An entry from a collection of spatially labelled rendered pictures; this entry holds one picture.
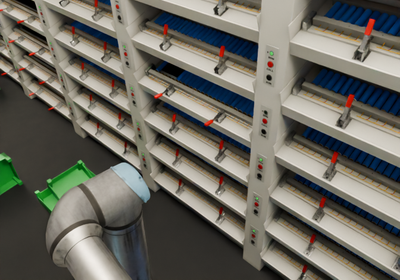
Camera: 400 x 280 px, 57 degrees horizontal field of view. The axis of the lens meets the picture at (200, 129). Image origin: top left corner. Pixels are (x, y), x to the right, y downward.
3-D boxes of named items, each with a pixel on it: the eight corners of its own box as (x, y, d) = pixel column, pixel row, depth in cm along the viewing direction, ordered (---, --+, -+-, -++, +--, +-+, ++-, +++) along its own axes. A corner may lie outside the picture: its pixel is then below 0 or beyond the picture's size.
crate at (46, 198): (58, 221, 191) (53, 212, 186) (38, 201, 202) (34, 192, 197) (106, 189, 207) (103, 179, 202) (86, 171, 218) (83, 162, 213)
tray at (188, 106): (253, 149, 130) (249, 134, 123) (141, 89, 163) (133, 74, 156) (285, 110, 137) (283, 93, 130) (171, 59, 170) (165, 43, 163)
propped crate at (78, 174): (114, 207, 197) (116, 201, 191) (81, 231, 186) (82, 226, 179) (80, 165, 204) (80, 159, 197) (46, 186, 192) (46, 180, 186)
